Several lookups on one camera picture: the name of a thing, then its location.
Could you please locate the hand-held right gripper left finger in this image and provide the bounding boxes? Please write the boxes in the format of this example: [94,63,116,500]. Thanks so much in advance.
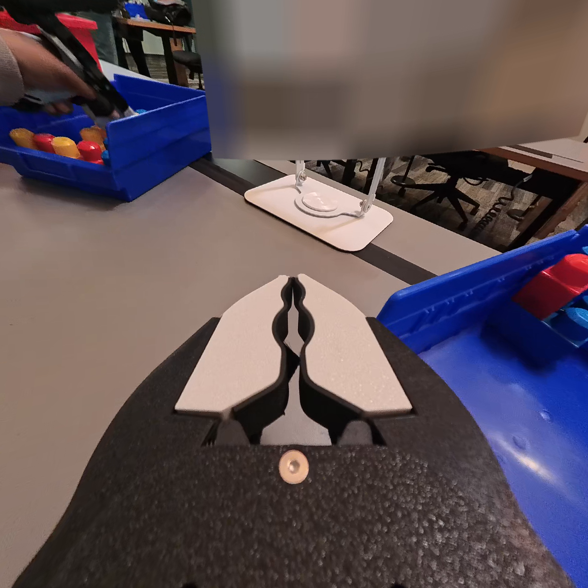
[174,275,300,445]

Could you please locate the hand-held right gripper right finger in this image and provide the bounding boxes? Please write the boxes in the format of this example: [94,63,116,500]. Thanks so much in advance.
[293,273,414,445]

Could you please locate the blue plastic bin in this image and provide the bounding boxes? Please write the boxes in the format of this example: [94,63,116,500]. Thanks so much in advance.
[0,73,213,202]
[377,225,588,588]

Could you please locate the pile of colourful mega blocks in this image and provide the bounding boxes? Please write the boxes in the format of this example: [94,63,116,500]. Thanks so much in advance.
[9,107,149,166]

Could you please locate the blue two-stud mega block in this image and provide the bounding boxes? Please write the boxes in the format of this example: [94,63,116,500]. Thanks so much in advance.
[484,294,588,367]

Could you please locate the red one-stud mega block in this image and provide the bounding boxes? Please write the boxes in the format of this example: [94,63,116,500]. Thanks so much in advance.
[511,253,588,321]

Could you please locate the person's left forearm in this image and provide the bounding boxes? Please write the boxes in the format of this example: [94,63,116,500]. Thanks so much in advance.
[0,34,25,107]

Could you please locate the person's left hand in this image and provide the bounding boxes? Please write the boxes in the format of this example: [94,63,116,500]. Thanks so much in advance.
[2,28,98,115]

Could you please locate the red plastic bin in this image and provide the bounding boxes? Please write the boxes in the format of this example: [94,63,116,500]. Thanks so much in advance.
[0,10,99,70]

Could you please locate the black office chair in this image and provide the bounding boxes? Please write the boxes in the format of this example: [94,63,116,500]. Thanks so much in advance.
[171,48,204,89]
[390,156,479,231]

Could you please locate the cluttered wooden desk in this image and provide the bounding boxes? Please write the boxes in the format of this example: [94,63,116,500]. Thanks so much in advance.
[112,16,198,88]

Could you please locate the black bag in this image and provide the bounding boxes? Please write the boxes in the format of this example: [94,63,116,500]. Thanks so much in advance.
[147,0,193,26]

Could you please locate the white sign stand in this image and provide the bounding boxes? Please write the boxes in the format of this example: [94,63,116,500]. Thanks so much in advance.
[243,158,394,252]

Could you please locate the black coiled cable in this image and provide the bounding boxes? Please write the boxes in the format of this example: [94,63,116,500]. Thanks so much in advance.
[478,197,511,236]

